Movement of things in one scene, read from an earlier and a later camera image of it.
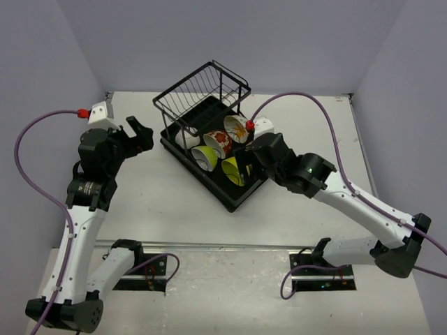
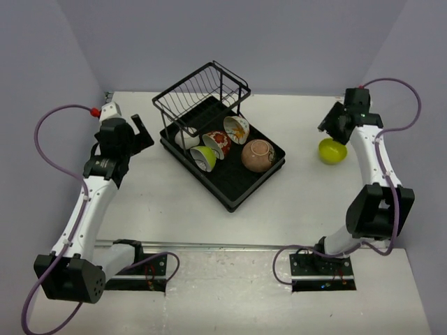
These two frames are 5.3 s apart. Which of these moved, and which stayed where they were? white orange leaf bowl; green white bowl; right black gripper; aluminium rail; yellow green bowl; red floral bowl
Moved: yellow green bowl; right black gripper
Stayed: white orange leaf bowl; red floral bowl; aluminium rail; green white bowl
